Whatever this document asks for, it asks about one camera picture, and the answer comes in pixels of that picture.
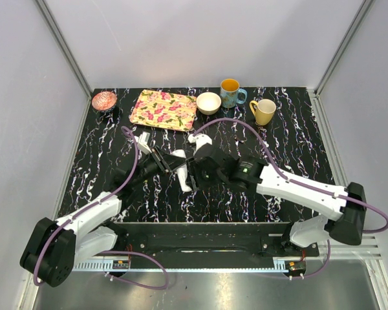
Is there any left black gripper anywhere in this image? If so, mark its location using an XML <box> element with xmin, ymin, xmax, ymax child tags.
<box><xmin>131</xmin><ymin>146</ymin><xmax>186</xmax><ymax>188</ymax></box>

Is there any white remote control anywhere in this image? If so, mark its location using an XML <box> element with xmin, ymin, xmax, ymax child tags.
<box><xmin>171</xmin><ymin>149</ymin><xmax>193</xmax><ymax>192</ymax></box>

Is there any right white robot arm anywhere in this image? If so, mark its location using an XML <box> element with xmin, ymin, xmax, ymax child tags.
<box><xmin>177</xmin><ymin>154</ymin><xmax>366</xmax><ymax>256</ymax></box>

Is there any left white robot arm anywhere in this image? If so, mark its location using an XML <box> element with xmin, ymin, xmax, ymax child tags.
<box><xmin>19</xmin><ymin>147</ymin><xmax>186</xmax><ymax>287</ymax></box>

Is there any floral rectangular tray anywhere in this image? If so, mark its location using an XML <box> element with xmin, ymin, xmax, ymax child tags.
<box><xmin>129</xmin><ymin>89</ymin><xmax>197</xmax><ymax>132</ymax></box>

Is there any cream ceramic bowl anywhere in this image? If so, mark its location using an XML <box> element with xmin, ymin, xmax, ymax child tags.
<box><xmin>196</xmin><ymin>92</ymin><xmax>221</xmax><ymax>116</ymax></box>

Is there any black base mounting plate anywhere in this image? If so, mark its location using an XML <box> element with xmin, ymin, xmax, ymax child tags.
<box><xmin>51</xmin><ymin>222</ymin><xmax>321</xmax><ymax>271</ymax></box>

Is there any blue butterfly mug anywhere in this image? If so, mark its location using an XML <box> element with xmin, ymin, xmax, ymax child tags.
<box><xmin>220</xmin><ymin>78</ymin><xmax>248</xmax><ymax>109</ymax></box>

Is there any red patterned small bowl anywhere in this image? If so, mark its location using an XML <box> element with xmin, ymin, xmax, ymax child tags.
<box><xmin>91</xmin><ymin>91</ymin><xmax>117</xmax><ymax>112</ymax></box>

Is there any yellow mug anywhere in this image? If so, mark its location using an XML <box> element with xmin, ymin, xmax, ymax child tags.
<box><xmin>249</xmin><ymin>99</ymin><xmax>277</xmax><ymax>126</ymax></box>

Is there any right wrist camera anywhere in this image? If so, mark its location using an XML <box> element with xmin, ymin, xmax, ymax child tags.
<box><xmin>188</xmin><ymin>134</ymin><xmax>213</xmax><ymax>161</ymax></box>

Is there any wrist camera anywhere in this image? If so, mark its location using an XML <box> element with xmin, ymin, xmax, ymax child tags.
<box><xmin>135</xmin><ymin>131</ymin><xmax>152</xmax><ymax>155</ymax></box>
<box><xmin>188</xmin><ymin>134</ymin><xmax>213</xmax><ymax>161</ymax></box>

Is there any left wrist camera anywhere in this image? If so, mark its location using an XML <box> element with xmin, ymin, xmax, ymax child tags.
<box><xmin>135</xmin><ymin>131</ymin><xmax>152</xmax><ymax>155</ymax></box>

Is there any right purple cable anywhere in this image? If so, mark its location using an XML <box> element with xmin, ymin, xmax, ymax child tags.
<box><xmin>193</xmin><ymin>118</ymin><xmax>388</xmax><ymax>280</ymax></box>

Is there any left aluminium frame post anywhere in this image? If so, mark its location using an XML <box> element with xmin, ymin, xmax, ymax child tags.
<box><xmin>33</xmin><ymin>0</ymin><xmax>93</xmax><ymax>99</ymax></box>

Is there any aluminium frame post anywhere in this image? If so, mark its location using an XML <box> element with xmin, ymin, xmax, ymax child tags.
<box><xmin>33</xmin><ymin>0</ymin><xmax>93</xmax><ymax>99</ymax></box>
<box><xmin>314</xmin><ymin>0</ymin><xmax>375</xmax><ymax>97</ymax></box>

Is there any right aluminium frame post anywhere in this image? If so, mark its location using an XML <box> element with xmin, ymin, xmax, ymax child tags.
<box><xmin>314</xmin><ymin>0</ymin><xmax>375</xmax><ymax>97</ymax></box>

